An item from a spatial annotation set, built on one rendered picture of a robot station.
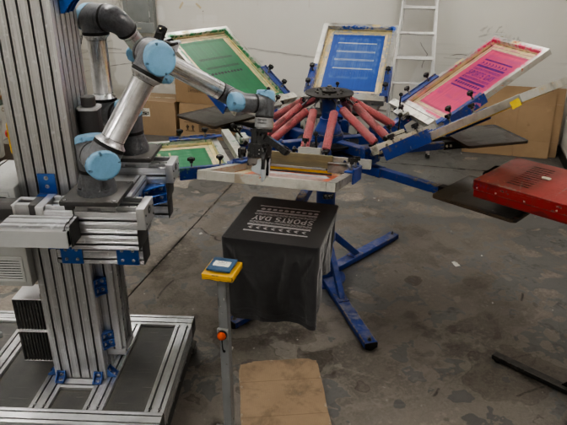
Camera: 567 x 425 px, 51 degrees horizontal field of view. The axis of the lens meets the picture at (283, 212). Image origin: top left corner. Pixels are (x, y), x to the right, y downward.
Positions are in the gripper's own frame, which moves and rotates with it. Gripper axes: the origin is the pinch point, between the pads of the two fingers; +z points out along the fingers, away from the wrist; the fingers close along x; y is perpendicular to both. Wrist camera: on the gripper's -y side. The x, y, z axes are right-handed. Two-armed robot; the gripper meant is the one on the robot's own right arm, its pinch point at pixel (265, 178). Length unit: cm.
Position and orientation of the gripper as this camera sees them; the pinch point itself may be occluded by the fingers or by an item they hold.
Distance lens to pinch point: 244.7
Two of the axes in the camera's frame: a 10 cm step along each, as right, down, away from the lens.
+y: -9.7, -1.0, 2.3
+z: -0.7, 9.8, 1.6
